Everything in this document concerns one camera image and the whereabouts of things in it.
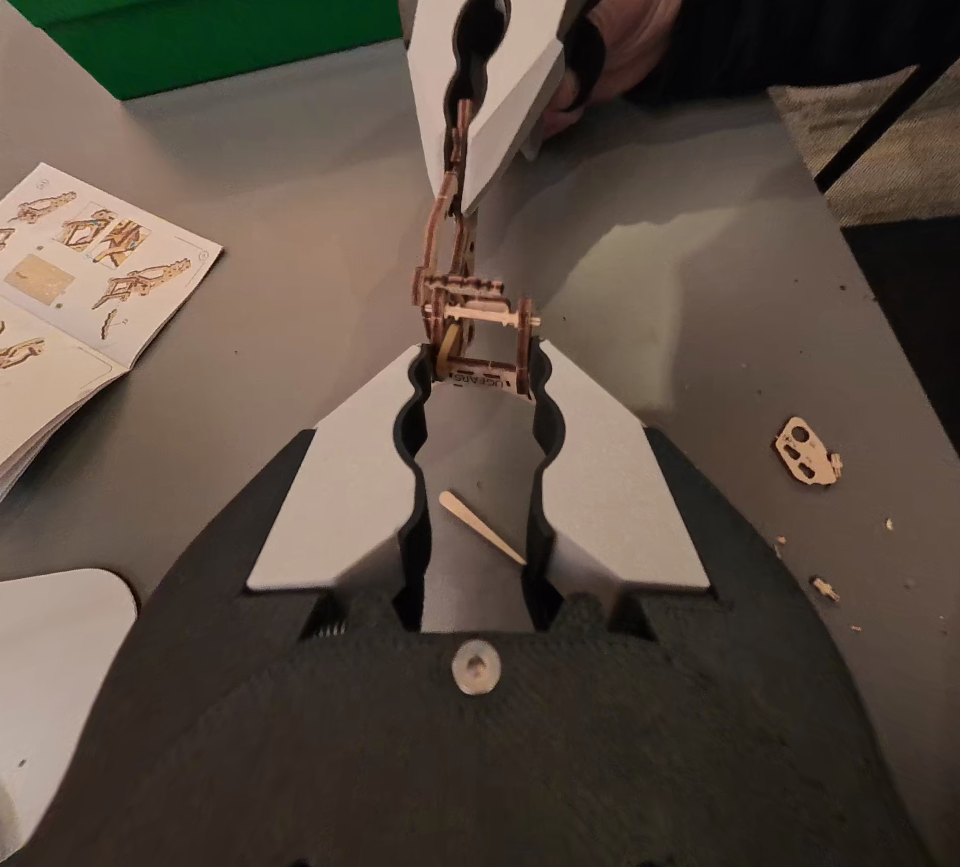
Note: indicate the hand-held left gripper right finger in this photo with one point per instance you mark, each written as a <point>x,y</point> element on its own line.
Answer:
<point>622,507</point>

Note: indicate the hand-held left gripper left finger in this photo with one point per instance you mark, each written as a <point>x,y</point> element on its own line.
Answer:
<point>337,507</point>

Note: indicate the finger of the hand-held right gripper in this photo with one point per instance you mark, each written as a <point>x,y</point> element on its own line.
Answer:
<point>536,27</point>
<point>431,42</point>

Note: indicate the yellow rubber band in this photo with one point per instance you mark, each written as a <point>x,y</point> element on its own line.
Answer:
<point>448,349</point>

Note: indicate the small wooden model frame assembly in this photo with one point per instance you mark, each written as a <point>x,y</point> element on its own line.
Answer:
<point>487,368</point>

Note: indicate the person's right hand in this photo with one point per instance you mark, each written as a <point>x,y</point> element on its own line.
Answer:
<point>645,19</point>

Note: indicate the thin wooden stick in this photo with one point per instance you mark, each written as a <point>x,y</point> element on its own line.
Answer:
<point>480,526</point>

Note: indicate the small wooden plate with holes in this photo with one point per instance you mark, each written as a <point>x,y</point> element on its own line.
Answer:
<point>806,451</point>

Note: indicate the tiny wooden offcut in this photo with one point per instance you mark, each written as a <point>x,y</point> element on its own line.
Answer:
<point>825,588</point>

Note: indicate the assembly instruction booklet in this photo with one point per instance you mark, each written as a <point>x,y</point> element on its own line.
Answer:
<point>90,282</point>

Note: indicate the white desk stand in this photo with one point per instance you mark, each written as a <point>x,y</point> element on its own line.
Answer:
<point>52,694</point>

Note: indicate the person's dark clothing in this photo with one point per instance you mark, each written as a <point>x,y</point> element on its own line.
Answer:
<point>915,327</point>

